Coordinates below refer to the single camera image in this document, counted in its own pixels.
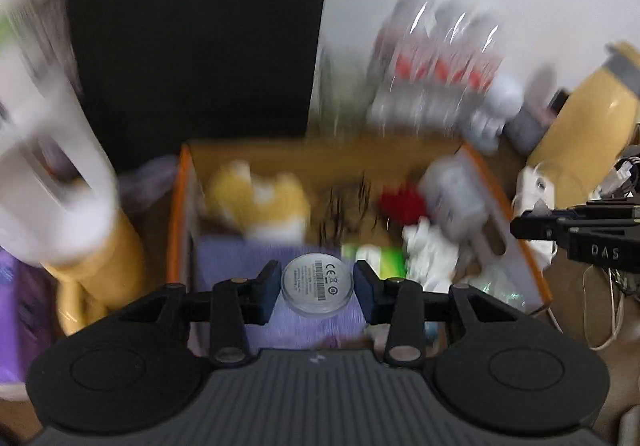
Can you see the yellow white plush hamster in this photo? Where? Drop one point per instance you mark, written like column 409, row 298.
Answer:
column 260, row 206

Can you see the white robot figurine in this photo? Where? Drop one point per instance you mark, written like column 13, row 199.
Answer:
column 505, row 95

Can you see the white plug adapter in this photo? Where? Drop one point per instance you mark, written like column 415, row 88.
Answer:
column 625, row 170

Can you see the green packet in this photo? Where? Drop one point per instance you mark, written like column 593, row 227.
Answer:
column 382, row 261

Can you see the orange-edged cardboard box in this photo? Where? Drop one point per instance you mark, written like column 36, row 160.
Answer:
column 320, row 155

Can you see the white tissue pack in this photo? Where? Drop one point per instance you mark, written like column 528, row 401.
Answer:
column 452, row 196

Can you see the yellow thermos jug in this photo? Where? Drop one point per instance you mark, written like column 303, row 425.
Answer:
column 590, row 125

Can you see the grey fabric pouch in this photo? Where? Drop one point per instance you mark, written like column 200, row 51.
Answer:
column 525, row 130

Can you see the red label water bottle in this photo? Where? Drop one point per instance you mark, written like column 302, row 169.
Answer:
column 475, row 75
column 437, row 75
column 400, row 70

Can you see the white tissue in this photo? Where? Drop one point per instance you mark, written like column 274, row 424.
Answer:
column 427, row 251

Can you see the clear plastic bag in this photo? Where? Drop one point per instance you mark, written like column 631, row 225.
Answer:
column 492, row 286

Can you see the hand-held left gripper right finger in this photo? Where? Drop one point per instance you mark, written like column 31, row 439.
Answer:
column 362, row 291

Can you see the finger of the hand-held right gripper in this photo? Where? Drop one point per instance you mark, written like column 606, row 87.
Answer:
column 600, row 212
column 535, row 228

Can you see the round white disc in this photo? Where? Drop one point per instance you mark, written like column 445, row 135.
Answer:
column 317, row 283

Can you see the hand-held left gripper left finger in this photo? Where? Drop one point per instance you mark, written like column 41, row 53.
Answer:
column 270, row 291

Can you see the black paper bag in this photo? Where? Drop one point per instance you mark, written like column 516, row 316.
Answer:
column 200, row 25

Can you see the small black box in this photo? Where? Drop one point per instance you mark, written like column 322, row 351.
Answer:
column 559, row 100

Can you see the red fuzzy item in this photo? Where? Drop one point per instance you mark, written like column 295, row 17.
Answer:
column 402, row 203

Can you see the purple box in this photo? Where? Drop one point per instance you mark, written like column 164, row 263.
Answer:
column 25, row 316

